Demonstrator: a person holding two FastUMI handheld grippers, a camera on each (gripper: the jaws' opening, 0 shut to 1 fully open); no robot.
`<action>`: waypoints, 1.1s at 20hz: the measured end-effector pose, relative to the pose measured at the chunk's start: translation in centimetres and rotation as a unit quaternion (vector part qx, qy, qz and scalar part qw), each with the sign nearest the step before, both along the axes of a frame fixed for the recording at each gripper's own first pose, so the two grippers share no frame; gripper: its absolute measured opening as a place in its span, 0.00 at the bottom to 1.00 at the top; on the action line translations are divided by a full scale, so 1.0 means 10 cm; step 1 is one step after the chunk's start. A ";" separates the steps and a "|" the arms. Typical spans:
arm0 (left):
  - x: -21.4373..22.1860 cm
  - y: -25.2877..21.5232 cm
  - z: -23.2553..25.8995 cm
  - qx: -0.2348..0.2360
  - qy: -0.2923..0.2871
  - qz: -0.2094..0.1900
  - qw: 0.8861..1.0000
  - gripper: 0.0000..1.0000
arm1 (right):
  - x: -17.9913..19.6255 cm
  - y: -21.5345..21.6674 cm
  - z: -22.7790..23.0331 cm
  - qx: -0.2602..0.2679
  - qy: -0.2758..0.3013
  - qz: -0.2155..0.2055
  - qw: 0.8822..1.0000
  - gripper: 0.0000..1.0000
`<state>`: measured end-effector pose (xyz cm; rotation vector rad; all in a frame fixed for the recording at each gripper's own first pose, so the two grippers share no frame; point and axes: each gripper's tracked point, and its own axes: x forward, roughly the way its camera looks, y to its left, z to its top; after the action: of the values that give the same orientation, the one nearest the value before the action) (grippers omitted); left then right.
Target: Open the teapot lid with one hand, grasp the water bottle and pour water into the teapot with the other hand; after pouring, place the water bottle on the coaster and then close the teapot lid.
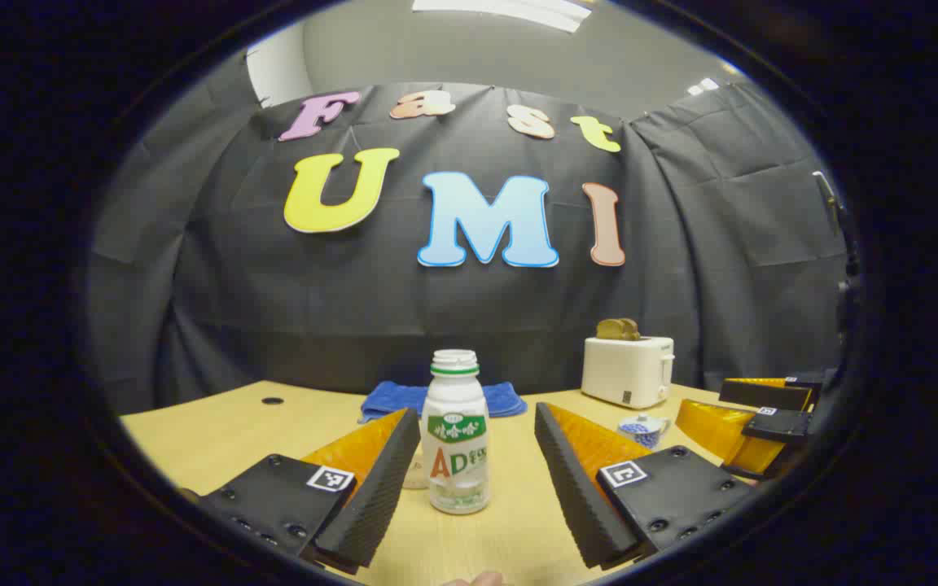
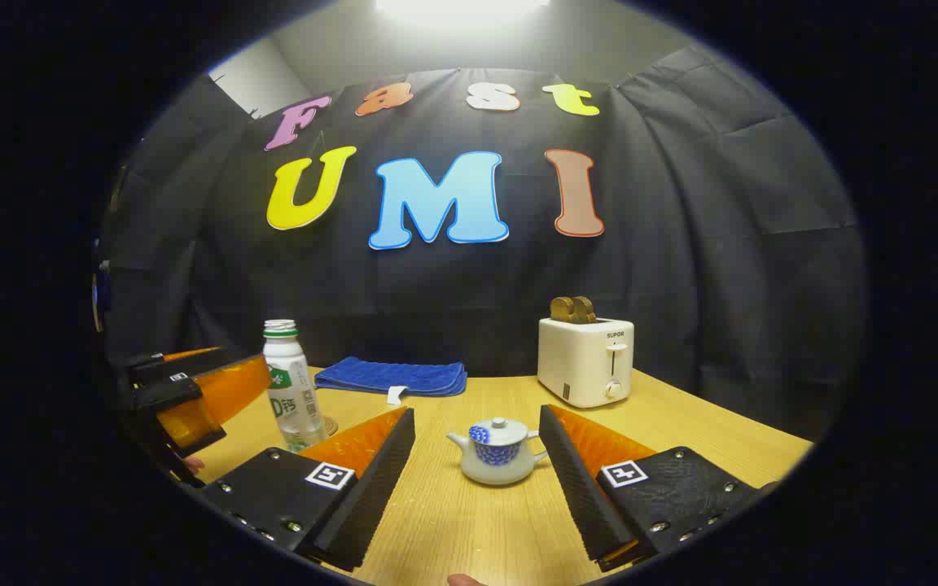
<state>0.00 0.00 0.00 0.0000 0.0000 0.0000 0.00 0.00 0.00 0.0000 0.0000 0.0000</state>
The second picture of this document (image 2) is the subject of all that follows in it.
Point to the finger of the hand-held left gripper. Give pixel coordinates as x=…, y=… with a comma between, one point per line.
x=184, y=365
x=208, y=399

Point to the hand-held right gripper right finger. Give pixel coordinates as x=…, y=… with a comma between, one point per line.
x=579, y=488

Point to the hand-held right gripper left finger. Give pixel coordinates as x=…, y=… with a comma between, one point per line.
x=371, y=496

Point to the white water bottle green label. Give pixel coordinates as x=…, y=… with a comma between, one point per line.
x=290, y=382

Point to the white blue-patterned teacup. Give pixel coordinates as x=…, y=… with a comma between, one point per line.
x=497, y=465

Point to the white teacup lid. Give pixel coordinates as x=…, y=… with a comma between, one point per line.
x=498, y=433

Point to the blue folded cloth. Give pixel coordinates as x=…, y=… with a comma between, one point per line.
x=392, y=376

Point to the white toaster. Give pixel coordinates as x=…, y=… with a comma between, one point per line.
x=579, y=362

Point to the brown toast slice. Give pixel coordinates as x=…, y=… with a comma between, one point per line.
x=560, y=309
x=585, y=310

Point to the black backdrop cloth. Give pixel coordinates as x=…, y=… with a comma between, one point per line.
x=681, y=244

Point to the ceiling light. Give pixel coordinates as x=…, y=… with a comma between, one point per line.
x=461, y=8

